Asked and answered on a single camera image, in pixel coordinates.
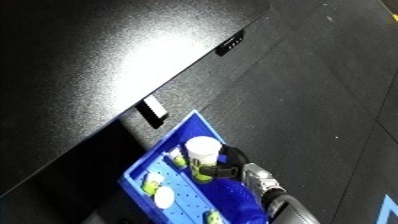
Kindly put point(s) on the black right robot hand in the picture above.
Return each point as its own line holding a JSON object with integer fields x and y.
{"x": 235, "y": 160}

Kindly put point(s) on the pale right robot arm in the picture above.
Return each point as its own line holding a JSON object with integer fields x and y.
{"x": 278, "y": 196}

